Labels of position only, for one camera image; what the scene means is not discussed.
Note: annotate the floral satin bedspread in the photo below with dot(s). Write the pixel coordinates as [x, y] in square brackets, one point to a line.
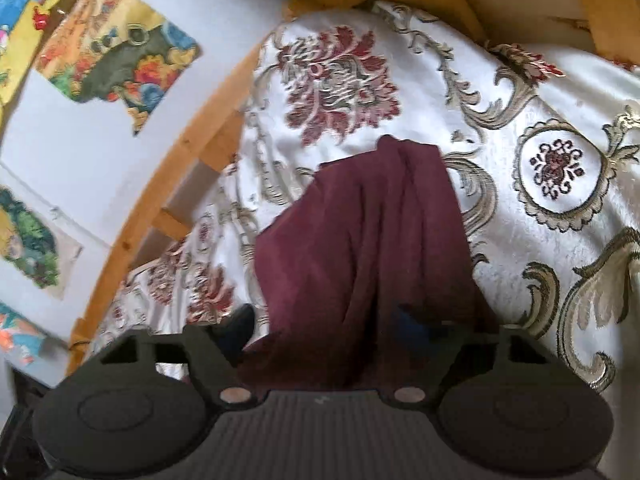
[550, 240]

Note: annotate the cartoon character wall poster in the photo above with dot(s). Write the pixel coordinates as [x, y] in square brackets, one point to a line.
[30, 240]

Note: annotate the maroon long-sleeve shirt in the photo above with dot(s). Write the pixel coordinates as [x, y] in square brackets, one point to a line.
[365, 240]

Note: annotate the wooden bed frame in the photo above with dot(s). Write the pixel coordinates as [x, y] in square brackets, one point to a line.
[210, 130]

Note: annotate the orange and blue wall poster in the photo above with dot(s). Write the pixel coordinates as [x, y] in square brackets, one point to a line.
[17, 335]

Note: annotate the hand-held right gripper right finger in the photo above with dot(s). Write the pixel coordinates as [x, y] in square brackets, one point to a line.
[410, 327]

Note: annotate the colourful landscape wall poster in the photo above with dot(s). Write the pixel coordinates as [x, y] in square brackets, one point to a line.
[125, 55]

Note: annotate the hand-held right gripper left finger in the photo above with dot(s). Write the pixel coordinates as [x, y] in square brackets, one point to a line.
[239, 332]

